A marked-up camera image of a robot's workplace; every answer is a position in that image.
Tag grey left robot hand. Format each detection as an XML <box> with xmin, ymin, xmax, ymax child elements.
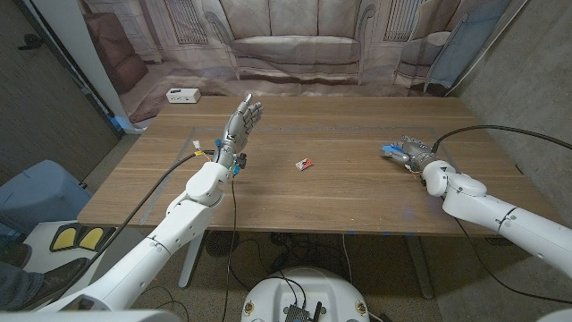
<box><xmin>213</xmin><ymin>92</ymin><xmax>265</xmax><ymax>169</ymax></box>

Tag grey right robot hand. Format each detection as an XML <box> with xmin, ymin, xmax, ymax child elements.
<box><xmin>380</xmin><ymin>135</ymin><xmax>442</xmax><ymax>174</ymax></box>

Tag white power box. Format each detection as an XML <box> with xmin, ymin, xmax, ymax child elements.
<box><xmin>165</xmin><ymin>88</ymin><xmax>202</xmax><ymax>105</ymax></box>

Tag printed sofa room backdrop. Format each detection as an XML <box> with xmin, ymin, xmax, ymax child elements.
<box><xmin>78</xmin><ymin>0</ymin><xmax>515</xmax><ymax>124</ymax></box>

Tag grey table leg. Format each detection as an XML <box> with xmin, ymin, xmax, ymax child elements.
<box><xmin>403</xmin><ymin>234</ymin><xmax>435</xmax><ymax>301</ymax></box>

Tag white table leg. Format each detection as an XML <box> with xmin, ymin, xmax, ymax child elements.
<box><xmin>178</xmin><ymin>230</ymin><xmax>207</xmax><ymax>289</ymax></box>

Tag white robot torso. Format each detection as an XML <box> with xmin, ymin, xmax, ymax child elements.
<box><xmin>240</xmin><ymin>267</ymin><xmax>371</xmax><ymax>322</ymax></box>

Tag yellow black foot pedal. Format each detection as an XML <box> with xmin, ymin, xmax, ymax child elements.
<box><xmin>48</xmin><ymin>223</ymin><xmax>118</xmax><ymax>253</ymax></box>

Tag black antenna module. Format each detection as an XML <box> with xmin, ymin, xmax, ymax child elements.
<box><xmin>282</xmin><ymin>301</ymin><xmax>324</xmax><ymax>322</ymax></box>

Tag blue plastic bin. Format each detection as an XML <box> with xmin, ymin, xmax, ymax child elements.
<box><xmin>0</xmin><ymin>159</ymin><xmax>93</xmax><ymax>239</ymax></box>

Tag black leather shoe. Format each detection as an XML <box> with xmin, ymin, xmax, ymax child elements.
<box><xmin>17</xmin><ymin>257</ymin><xmax>90</xmax><ymax>310</ymax></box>

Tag person's blue jeans leg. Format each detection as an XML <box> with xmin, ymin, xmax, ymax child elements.
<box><xmin>0</xmin><ymin>261</ymin><xmax>46</xmax><ymax>312</ymax></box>

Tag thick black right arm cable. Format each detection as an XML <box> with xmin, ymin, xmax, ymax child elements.
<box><xmin>431</xmin><ymin>124</ymin><xmax>572</xmax><ymax>153</ymax></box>

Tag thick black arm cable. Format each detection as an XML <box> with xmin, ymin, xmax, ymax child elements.
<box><xmin>53</xmin><ymin>148</ymin><xmax>216</xmax><ymax>299</ymax></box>
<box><xmin>431</xmin><ymin>124</ymin><xmax>572</xmax><ymax>153</ymax></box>

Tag thin black left wrist cable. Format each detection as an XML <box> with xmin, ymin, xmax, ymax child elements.
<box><xmin>220</xmin><ymin>173</ymin><xmax>238</xmax><ymax>322</ymax></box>

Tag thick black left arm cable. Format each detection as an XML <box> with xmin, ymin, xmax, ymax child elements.
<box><xmin>53</xmin><ymin>148</ymin><xmax>216</xmax><ymax>299</ymax></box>

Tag white backdrop frame pole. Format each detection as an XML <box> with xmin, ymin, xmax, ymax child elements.
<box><xmin>445</xmin><ymin>0</ymin><xmax>529</xmax><ymax>97</ymax></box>

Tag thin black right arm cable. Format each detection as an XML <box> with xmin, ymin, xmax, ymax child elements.
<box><xmin>453</xmin><ymin>216</ymin><xmax>572</xmax><ymax>306</ymax></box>

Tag tangled black floor cables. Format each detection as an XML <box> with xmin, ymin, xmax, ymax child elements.
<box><xmin>231</xmin><ymin>231</ymin><xmax>354</xmax><ymax>296</ymax></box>

